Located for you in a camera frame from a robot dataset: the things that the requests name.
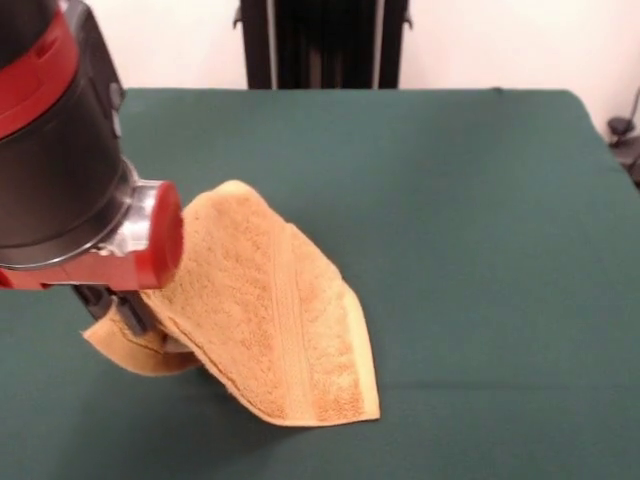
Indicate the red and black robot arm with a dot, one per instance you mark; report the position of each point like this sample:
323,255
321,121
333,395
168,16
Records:
55,140

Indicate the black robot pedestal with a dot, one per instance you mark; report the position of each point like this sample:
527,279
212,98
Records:
325,45

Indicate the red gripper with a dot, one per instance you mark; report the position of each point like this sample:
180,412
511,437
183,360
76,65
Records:
160,235

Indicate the dark curved stand base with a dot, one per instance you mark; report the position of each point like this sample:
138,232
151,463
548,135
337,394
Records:
620,126

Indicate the dark green table cloth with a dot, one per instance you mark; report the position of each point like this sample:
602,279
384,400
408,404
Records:
475,300

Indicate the tan terry towel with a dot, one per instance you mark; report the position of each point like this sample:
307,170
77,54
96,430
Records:
280,310

